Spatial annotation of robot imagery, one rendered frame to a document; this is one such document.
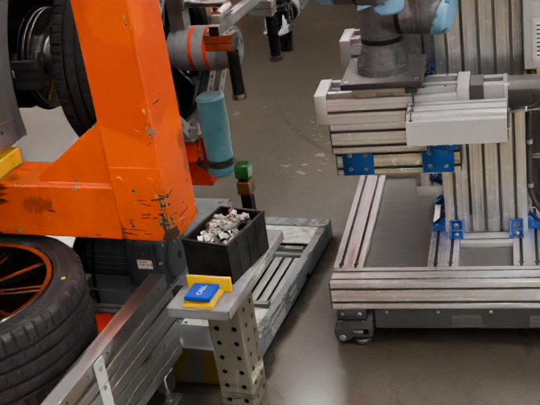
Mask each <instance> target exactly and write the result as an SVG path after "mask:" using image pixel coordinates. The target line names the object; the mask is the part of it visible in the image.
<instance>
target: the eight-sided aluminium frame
mask: <svg viewBox="0 0 540 405"><path fill-rule="evenodd" d="M158 3H159V7H160V11H161V16H162V9H163V5H164V0H158ZM201 11H202V20H203V25H211V24H212V23H211V16H212V13H211V8H210V7H201ZM226 74H227V68H225V69H224V70H221V71H217V73H216V78H215V71H206V72H205V77H204V82H203V87H202V93H203V92H208V91H212V89H213V84H214V79H215V87H214V91H219V92H221V93H223V90H224V85H225V79H226ZM179 116H180V115H179ZM180 121H181V125H182V133H183V137H184V142H194V141H195V140H196V139H198V135H200V134H201V130H200V125H199V120H198V109H196V110H195V111H194V112H193V113H192V114H191V115H190V116H188V117H187V118H186V119H185V120H184V119H183V118H182V117H181V116H180Z"/></svg>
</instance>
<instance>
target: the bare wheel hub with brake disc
mask: <svg viewBox="0 0 540 405"><path fill-rule="evenodd" d="M52 8H53V7H52V6H45V7H41V8H39V9H37V10H36V11H35V12H34V13H33V14H32V15H31V17H30V18H29V19H28V21H27V24H26V26H25V29H24V32H23V35H22V45H21V60H29V59H28V57H30V56H31V53H32V52H33V51H38V50H41V51H43V52H44V54H45V57H46V61H47V63H46V64H45V65H44V66H43V70H44V73H45V74H49V75H50V77H51V79H53V75H52V70H51V58H50V56H51V54H50V27H51V25H50V22H51V10H52ZM30 91H31V93H32V95H33V96H34V97H35V99H36V100H37V101H38V102H40V103H41V104H43V105H46V106H49V107H59V106H61V105H60V102H59V98H58V96H57V93H56V89H55V84H54V88H53V92H52V96H51V101H49V100H48V99H47V97H48V93H49V90H48V91H47V92H40V91H39V90H30Z"/></svg>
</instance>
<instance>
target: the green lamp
mask: <svg viewBox="0 0 540 405"><path fill-rule="evenodd" d="M234 171H235V178H236V179H249V178H250V177H251V175H252V173H253V172H252V163H251V162H250V161H238V162H237V163H236V164H235V165H234Z"/></svg>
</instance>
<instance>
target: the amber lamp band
mask: <svg viewBox="0 0 540 405"><path fill-rule="evenodd" d="M236 185H237V191H238V195H252V193H253V192H254V191H255V189H256V188H255V183H254V178H251V179H250V181H249V182H237V183H236Z"/></svg>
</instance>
